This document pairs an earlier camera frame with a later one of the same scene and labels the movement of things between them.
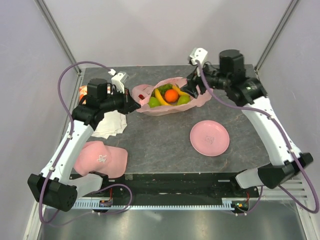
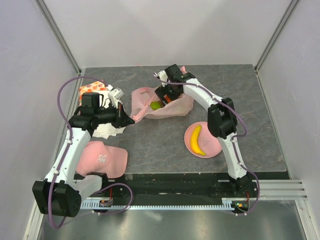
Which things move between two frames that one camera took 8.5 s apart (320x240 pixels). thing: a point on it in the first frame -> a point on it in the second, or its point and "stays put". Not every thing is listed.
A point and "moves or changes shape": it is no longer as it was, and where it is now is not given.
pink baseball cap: x=95 y=156 stays put
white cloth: x=113 y=123 stays put
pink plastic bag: x=141 y=95 moves or changes shape
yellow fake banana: x=160 y=100 moves or changes shape
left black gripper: x=129 y=104 -> x=121 y=118
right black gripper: x=190 y=87 -> x=162 y=91
